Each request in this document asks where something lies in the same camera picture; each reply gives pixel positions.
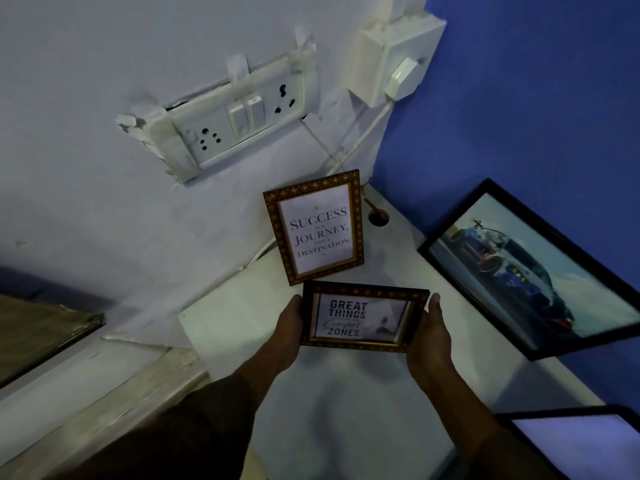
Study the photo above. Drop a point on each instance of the person's right hand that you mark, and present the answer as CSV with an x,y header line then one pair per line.
x,y
434,344

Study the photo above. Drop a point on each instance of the person's left hand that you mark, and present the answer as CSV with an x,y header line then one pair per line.
x,y
286,339

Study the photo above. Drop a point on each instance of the person's left thumb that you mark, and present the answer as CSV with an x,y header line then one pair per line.
x,y
294,314

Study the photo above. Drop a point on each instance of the person's right thumb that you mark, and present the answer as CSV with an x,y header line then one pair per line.
x,y
433,310

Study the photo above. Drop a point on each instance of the dark landscape quote photo frame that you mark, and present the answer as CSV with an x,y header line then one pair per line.
x,y
362,317

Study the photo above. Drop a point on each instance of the person's left forearm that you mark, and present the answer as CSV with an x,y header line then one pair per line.
x,y
165,424

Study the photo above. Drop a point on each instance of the person's right forearm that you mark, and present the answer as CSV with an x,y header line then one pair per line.
x,y
492,434

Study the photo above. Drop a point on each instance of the black framed car picture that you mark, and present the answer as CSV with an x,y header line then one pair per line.
x,y
530,267

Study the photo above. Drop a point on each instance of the black framed white picture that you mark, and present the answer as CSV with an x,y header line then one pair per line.
x,y
582,442

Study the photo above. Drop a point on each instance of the pale wooden ledge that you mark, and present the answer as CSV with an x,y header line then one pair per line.
x,y
107,409

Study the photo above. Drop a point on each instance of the wooden framed board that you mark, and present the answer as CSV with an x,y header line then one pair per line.
x,y
42,339

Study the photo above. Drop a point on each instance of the white surface-mounted socket box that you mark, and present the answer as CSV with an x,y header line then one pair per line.
x,y
395,57

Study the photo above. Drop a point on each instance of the gold-patterned upright quote photo frame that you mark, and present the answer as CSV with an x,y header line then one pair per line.
x,y
316,227

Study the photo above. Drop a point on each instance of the white wall switch socket panel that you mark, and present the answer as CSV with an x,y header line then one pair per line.
x,y
235,117

